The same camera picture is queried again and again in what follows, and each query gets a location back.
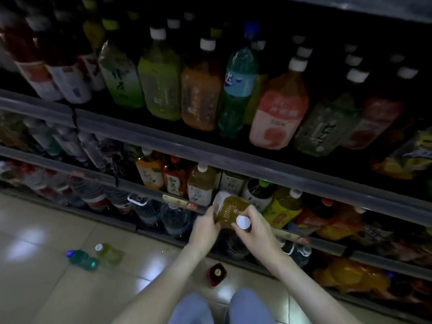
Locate large dark plum drink bottle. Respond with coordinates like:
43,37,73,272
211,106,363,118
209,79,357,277
206,263,228,288

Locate person's right hand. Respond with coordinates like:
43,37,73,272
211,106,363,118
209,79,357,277
231,205,288,267

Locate person's grey trousers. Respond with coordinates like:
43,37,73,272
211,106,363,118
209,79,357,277
168,288,277,324

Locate dark tea bottle yellow label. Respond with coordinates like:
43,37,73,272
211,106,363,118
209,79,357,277
371,126,432,181

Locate person's left forearm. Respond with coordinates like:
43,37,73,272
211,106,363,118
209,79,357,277
111,247,210,324

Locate blue-capped green bottle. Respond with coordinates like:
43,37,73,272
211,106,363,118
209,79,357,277
66,249,99,271

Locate green drink bottle white cap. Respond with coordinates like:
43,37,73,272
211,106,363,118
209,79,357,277
94,243,124,266

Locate pale green tea bottle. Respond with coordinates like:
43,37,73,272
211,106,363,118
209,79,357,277
98,39,146,109

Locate person's left hand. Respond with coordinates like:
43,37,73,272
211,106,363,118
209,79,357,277
188,205,222,257

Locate green-capped dark bottle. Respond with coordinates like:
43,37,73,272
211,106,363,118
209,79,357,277
241,180,275,213

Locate person's right forearm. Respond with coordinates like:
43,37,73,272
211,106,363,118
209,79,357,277
266,256,362,324

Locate olive tea bottle white cap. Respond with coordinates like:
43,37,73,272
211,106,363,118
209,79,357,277
187,162,217,207
212,190,252,232

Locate row of tea juice bottles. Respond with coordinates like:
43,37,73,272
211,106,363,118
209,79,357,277
0,0,432,181

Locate pack of orange soda bottles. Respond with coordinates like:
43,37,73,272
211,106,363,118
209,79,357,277
312,258,392,291

